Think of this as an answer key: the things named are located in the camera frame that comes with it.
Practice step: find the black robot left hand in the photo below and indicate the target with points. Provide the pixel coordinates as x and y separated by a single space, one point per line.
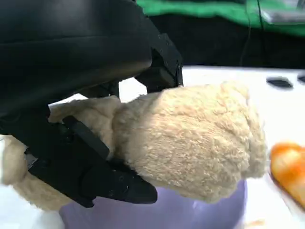
59 47

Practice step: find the orange and white bread roll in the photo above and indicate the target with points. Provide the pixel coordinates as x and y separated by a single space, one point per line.
288 164

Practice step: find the green cloth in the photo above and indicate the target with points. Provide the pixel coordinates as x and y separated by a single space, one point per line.
190 7

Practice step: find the lilac plate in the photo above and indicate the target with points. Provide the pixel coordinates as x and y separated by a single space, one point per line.
166 214

